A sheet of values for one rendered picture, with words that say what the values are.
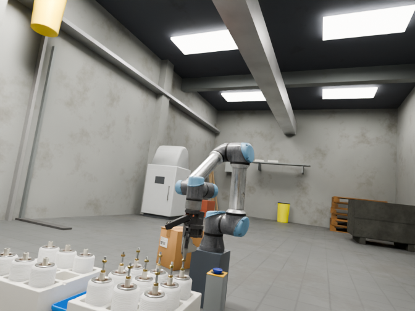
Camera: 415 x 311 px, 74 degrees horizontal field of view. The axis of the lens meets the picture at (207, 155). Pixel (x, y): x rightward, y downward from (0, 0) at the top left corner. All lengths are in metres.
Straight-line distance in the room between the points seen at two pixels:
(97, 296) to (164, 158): 4.86
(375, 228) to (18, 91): 6.11
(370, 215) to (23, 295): 5.53
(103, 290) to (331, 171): 8.35
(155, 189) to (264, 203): 4.43
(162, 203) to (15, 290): 4.47
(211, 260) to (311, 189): 7.59
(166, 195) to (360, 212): 3.72
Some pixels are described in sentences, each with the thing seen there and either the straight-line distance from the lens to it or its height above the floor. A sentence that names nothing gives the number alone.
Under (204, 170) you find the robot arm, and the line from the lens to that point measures 1.50.
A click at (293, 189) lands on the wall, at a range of 9.10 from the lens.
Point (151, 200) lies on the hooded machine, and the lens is 5.84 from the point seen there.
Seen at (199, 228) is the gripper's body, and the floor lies 0.47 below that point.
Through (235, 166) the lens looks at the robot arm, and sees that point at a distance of 1.60.
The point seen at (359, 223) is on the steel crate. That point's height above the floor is 0.38.
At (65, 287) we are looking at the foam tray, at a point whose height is 0.16.
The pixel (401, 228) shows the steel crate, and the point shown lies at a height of 0.39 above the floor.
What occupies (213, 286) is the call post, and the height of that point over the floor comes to 0.27.
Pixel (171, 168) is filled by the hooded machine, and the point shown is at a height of 1.02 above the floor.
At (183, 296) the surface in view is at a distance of 1.31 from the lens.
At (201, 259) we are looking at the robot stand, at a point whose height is 0.25.
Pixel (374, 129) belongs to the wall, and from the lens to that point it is 9.43.
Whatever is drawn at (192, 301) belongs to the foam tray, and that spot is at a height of 0.18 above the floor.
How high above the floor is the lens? 0.64
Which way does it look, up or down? 7 degrees up
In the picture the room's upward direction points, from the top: 6 degrees clockwise
